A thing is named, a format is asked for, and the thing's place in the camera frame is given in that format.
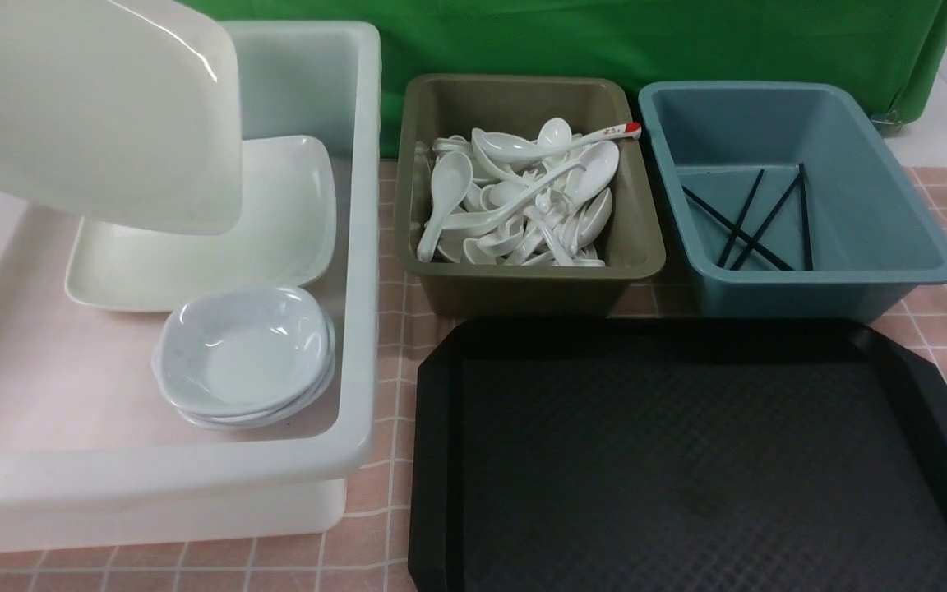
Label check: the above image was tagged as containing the white square rice plate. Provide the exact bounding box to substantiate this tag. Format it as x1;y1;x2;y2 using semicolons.
0;1;242;235

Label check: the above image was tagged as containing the black chopstick gold tip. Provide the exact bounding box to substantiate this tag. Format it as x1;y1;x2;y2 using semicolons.
797;164;815;271
682;187;793;271

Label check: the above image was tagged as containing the white square plate in tub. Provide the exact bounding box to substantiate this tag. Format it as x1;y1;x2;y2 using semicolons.
65;136;338;313

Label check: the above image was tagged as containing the large white plastic tub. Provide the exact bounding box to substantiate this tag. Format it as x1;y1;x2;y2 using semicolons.
0;21;382;553

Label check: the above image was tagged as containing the white small bowl top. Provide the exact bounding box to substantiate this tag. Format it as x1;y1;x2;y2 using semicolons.
151;286;337;428

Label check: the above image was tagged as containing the white small bowl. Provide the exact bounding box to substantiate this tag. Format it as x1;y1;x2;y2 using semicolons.
178;370;335;432
151;286;337;428

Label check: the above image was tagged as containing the white small bowl bottom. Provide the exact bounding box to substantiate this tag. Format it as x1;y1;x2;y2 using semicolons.
178;370;335;432

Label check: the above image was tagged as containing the black chopstick in bin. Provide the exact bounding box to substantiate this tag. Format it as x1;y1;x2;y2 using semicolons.
717;169;765;267
727;173;800;271

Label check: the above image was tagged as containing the black serving tray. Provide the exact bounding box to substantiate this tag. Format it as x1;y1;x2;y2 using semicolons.
407;317;947;591

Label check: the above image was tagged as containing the teal plastic bin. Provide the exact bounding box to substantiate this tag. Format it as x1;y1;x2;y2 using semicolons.
638;81;947;323

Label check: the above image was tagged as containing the green cloth backdrop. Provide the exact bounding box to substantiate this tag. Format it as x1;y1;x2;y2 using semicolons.
189;1;947;159

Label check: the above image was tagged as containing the pink checkered tablecloth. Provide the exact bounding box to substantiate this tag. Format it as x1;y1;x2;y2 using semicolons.
0;164;947;591

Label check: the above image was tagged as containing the white spoon red handle tip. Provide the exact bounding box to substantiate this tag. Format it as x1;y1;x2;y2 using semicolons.
471;121;643;164

